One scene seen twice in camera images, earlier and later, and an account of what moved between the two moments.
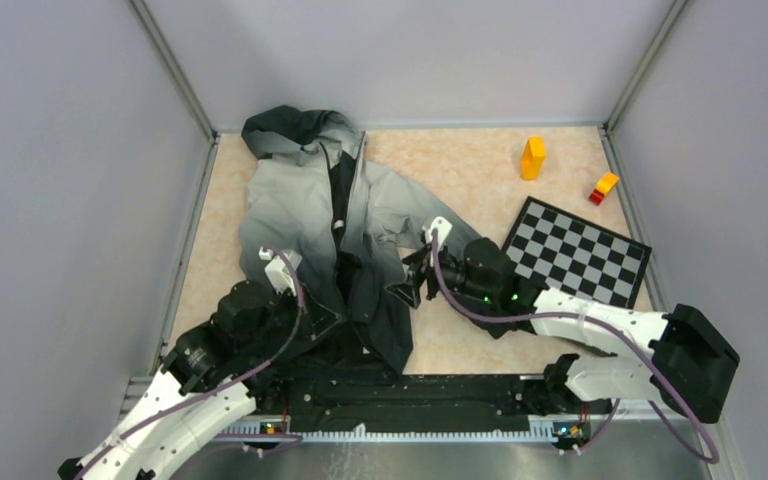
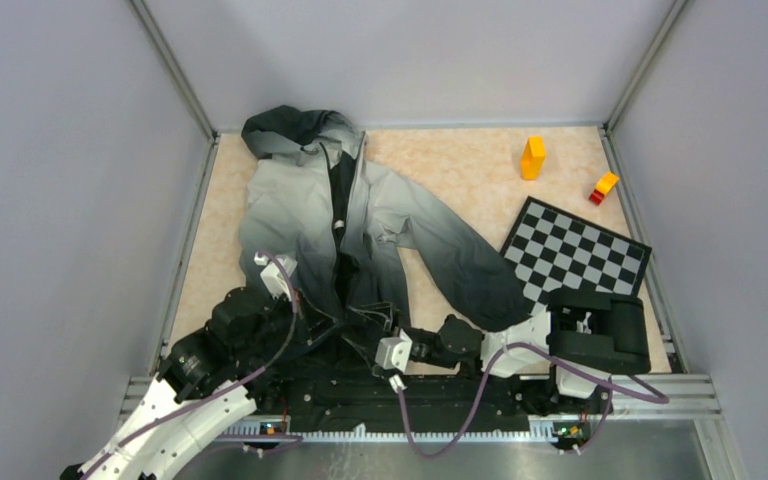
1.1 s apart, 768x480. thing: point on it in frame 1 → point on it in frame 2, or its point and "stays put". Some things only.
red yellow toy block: x=603 y=188 stays put
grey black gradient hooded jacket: x=313 y=196 stays put
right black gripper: x=409 y=293 → x=380 y=313
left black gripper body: x=282 y=319 stays put
